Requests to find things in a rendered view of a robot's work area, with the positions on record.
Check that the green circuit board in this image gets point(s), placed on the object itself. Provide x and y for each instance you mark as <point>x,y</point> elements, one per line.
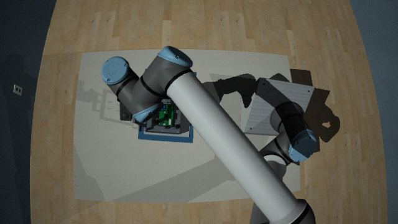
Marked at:
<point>166,115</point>

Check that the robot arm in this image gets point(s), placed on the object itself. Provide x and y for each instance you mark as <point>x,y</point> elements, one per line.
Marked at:
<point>259,173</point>

